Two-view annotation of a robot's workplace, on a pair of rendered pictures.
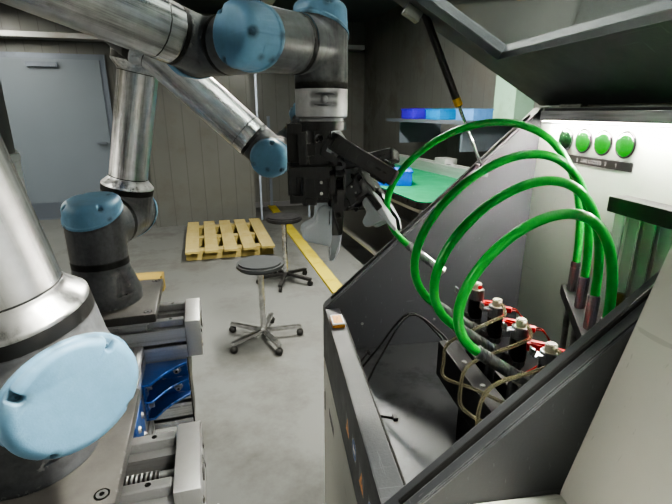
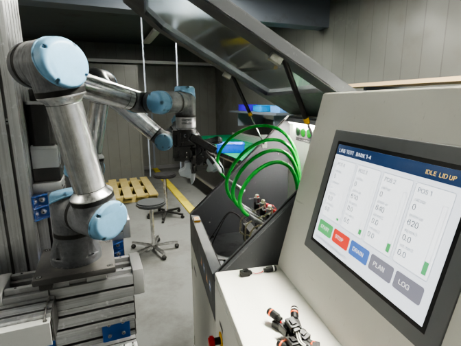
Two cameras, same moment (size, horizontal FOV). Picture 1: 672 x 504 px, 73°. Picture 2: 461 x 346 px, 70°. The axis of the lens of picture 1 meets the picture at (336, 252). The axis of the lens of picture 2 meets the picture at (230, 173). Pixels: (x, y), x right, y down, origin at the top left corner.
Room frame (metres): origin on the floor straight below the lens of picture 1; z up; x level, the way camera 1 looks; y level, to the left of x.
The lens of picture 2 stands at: (-0.56, -0.03, 1.52)
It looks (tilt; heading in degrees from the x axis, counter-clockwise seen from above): 12 degrees down; 355
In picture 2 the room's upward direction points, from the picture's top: straight up
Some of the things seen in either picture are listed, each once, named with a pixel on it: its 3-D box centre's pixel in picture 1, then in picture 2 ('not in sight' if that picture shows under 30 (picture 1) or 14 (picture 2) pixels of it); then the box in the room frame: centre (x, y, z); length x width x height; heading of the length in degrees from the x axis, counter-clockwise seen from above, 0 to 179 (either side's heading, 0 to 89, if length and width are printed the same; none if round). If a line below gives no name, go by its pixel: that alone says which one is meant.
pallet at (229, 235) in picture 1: (227, 238); (125, 190); (4.99, 1.24, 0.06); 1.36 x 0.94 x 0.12; 14
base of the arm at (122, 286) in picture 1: (103, 278); not in sight; (0.93, 0.51, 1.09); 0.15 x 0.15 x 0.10
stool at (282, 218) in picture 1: (287, 249); (167, 195); (3.74, 0.42, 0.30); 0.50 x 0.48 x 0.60; 157
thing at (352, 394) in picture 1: (353, 407); (204, 255); (0.78, -0.04, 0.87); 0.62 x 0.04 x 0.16; 8
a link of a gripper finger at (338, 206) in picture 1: (335, 205); (192, 161); (0.66, 0.00, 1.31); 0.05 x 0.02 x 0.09; 8
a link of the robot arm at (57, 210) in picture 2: not in sight; (73, 208); (0.45, 0.37, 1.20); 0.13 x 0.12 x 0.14; 51
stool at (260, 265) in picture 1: (265, 300); (154, 226); (2.70, 0.46, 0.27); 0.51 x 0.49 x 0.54; 14
